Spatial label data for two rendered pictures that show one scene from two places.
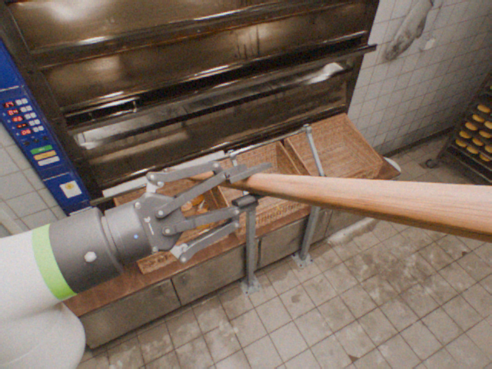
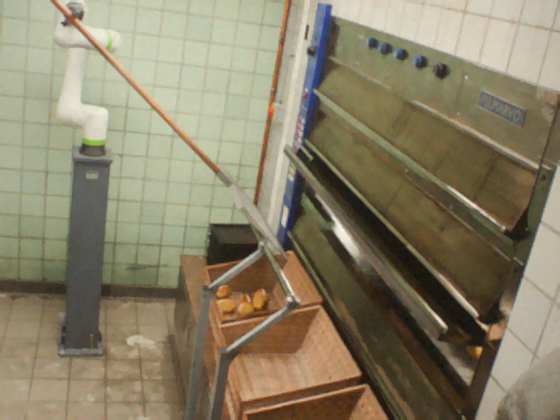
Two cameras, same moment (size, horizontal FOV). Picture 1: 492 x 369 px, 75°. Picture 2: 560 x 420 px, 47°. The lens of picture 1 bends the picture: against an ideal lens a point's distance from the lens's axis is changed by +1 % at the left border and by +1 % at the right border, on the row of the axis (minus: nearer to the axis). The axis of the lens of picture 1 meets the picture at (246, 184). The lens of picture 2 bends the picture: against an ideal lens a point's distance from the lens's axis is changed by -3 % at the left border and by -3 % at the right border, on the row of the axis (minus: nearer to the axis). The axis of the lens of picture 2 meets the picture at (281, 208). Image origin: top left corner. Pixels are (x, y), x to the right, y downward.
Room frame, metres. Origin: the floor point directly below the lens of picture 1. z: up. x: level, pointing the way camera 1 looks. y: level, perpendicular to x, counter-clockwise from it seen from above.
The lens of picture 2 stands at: (1.73, -2.44, 2.25)
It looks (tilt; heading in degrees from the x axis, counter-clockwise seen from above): 20 degrees down; 100
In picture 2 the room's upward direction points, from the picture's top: 10 degrees clockwise
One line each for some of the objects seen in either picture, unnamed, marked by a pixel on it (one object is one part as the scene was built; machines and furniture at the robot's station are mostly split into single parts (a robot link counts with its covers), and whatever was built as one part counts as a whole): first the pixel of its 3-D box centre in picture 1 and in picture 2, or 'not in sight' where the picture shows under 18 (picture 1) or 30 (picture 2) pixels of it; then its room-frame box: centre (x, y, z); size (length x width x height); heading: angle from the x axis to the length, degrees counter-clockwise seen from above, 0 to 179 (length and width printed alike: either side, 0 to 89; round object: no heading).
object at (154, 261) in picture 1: (171, 214); (258, 295); (1.18, 0.46, 0.72); 0.56 x 0.49 x 0.28; 118
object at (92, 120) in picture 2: not in sight; (92, 124); (0.12, 0.63, 1.36); 0.16 x 0.13 x 0.19; 179
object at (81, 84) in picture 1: (234, 47); (380, 184); (1.66, 0.06, 1.54); 1.79 x 0.11 x 0.19; 117
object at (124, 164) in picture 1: (236, 126); (353, 300); (1.66, 0.06, 1.02); 1.79 x 0.11 x 0.19; 117
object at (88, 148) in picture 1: (234, 105); (366, 271); (1.68, 0.07, 1.16); 1.80 x 0.06 x 0.04; 117
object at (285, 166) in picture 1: (257, 184); (282, 363); (1.43, -0.08, 0.72); 0.56 x 0.49 x 0.28; 117
